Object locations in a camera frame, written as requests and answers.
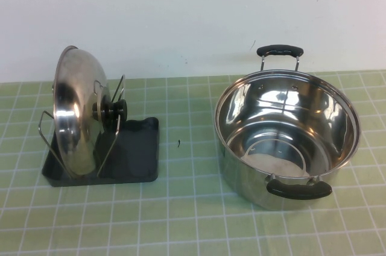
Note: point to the steel pot lid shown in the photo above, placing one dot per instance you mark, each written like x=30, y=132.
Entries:
x=78, y=93

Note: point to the green gridded table mat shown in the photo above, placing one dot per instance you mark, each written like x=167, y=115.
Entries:
x=193, y=223

